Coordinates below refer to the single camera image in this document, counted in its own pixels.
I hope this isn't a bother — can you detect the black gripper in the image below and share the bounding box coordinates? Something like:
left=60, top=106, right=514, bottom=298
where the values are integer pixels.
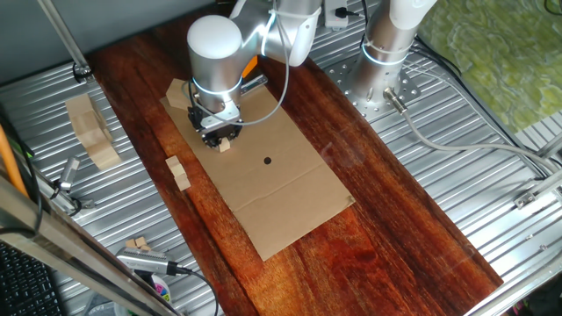
left=200, top=122, right=244, bottom=150

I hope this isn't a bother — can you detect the large wooden cube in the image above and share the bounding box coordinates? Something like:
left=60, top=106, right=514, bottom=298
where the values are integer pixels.
left=64, top=93, right=103, bottom=119
left=85, top=140, right=123, bottom=171
left=69, top=109, right=109, bottom=135
left=76, top=126, right=114, bottom=148
left=165, top=77, right=193, bottom=111

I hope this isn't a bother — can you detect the orange emergency stop button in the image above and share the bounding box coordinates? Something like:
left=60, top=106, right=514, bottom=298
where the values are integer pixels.
left=241, top=54, right=259, bottom=79

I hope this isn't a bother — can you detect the brown cardboard sheet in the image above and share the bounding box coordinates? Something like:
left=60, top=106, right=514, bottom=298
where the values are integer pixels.
left=160, top=83, right=356, bottom=262

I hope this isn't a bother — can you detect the white power strip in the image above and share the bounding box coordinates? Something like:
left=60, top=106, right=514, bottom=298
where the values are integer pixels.
left=324, top=0, right=350, bottom=32

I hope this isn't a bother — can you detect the aluminium pole with black foot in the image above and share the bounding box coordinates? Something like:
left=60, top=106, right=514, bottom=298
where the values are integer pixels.
left=37, top=0, right=94, bottom=84

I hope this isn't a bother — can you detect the dark red wooden board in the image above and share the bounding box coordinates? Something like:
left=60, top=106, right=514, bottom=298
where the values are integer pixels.
left=87, top=0, right=505, bottom=316

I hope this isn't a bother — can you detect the grey cloth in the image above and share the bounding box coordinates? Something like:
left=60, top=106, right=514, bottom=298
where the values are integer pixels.
left=81, top=291, right=133, bottom=316

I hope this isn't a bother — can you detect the orange tube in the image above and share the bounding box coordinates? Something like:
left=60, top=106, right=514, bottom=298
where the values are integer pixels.
left=0, top=125, right=28, bottom=198

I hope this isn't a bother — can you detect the black keyboard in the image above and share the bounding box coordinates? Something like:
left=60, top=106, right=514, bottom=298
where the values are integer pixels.
left=0, top=241, right=67, bottom=316

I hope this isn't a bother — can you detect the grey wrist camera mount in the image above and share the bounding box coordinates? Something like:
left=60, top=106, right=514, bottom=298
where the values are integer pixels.
left=187, top=103, right=242, bottom=133

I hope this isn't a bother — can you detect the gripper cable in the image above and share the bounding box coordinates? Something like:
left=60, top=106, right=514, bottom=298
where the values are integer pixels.
left=182, top=0, right=292, bottom=128

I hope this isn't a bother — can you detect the silver depth camera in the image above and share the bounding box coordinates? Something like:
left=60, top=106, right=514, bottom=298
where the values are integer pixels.
left=59, top=156, right=83, bottom=193
left=115, top=247, right=179, bottom=277

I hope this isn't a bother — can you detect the black camera cable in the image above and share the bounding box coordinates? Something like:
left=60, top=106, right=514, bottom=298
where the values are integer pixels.
left=169, top=262, right=220, bottom=316

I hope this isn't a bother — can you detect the metal camera mount arm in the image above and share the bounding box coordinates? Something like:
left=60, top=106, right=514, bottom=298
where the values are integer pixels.
left=51, top=177, right=97, bottom=217

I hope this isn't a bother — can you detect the black power plug with cable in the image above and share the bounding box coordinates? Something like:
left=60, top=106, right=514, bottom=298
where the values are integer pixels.
left=335, top=6, right=368, bottom=19

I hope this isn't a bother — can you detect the grey cable with metal connector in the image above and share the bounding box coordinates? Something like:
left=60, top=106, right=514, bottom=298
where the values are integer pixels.
left=382, top=86, right=562, bottom=176

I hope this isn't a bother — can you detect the aluminium frame beam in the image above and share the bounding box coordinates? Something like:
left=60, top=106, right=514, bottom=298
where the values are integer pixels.
left=0, top=173, right=181, bottom=316

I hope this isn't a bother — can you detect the aluminium profile with bracket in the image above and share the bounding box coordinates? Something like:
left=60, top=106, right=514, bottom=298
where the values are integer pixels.
left=512, top=169, right=562, bottom=211

